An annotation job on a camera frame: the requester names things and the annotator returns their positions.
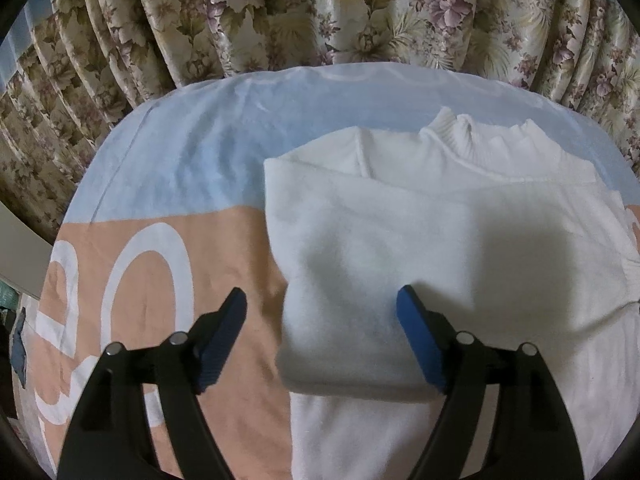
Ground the peach and blue printed blanket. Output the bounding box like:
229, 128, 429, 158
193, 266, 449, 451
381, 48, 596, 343
10, 62, 640, 480

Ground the floral curtain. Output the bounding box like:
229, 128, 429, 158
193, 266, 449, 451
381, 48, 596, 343
0, 0, 640, 246

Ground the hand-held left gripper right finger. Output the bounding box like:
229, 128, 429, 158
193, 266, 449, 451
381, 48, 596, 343
395, 285, 586, 480

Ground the white knit sweater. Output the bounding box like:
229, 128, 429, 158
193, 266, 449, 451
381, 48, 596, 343
262, 106, 640, 480

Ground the blue fabric piece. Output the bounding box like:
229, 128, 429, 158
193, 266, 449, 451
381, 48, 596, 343
11, 305, 30, 388

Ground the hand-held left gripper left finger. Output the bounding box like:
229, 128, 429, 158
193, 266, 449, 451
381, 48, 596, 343
57, 287, 248, 480

